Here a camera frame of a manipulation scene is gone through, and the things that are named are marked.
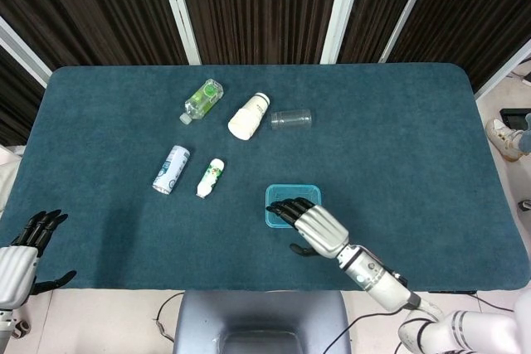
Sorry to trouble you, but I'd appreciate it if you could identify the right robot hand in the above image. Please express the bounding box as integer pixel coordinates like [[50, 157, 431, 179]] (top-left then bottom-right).
[[265, 197, 350, 259]]

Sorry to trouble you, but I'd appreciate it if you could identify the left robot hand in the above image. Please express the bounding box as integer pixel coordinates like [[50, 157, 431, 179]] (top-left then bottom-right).
[[0, 209, 78, 310]]

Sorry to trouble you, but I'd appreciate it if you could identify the teal plastic container lid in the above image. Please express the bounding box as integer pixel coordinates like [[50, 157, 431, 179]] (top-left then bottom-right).
[[264, 183, 324, 230]]

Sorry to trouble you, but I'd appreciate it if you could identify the teal tablecloth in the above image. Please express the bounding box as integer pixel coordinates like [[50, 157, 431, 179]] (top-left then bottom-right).
[[0, 62, 530, 292]]

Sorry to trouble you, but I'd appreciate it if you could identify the clear plastic jar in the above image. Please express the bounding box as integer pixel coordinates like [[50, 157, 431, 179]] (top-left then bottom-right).
[[270, 108, 313, 131]]

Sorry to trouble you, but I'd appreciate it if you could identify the white green yogurt bottle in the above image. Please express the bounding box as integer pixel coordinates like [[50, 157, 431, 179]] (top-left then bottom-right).
[[195, 158, 227, 198]]

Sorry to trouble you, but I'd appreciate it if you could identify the white paper cup stack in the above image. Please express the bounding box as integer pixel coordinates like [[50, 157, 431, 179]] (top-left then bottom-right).
[[227, 92, 272, 141]]

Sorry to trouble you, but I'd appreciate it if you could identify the white blue drink can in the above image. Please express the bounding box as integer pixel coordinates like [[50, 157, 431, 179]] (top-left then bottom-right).
[[152, 144, 191, 196]]

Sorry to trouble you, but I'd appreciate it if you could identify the green label water bottle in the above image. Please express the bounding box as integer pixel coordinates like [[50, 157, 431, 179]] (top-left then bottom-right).
[[178, 77, 224, 125]]

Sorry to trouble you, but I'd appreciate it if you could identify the white sneaker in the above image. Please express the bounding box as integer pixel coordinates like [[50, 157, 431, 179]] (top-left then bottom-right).
[[485, 118, 526, 162]]

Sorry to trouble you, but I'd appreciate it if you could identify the person's jeans leg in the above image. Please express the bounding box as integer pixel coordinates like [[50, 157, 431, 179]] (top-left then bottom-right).
[[516, 112, 531, 152]]

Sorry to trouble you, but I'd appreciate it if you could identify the black cable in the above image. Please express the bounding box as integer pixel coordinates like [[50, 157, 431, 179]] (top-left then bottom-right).
[[323, 308, 402, 353], [153, 290, 186, 342]]

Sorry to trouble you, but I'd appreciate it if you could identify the white partition frame post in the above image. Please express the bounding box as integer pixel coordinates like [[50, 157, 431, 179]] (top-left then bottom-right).
[[472, 38, 531, 100], [155, 0, 202, 65], [321, 0, 366, 65], [0, 17, 53, 90], [379, 0, 441, 64]]

